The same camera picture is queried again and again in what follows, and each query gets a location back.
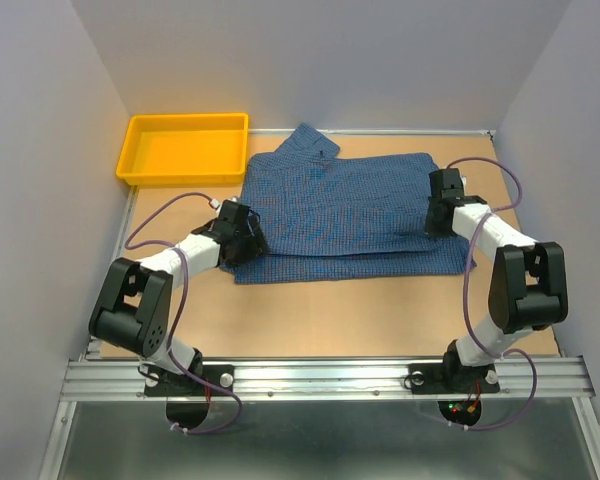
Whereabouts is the blue plaid long sleeve shirt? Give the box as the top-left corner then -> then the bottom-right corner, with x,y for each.
228,124 -> 469,285

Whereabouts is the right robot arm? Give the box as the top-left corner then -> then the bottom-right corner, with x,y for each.
423,168 -> 568,392

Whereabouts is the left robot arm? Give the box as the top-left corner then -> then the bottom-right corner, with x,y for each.
88,200 -> 268,394

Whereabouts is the yellow plastic bin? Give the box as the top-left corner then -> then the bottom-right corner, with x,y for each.
115,112 -> 249,188

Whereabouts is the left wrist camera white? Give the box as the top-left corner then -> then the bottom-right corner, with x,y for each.
208,197 -> 238,213

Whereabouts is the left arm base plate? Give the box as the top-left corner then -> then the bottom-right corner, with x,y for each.
137,364 -> 235,398

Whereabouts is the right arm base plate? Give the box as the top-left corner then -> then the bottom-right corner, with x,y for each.
406,362 -> 500,395

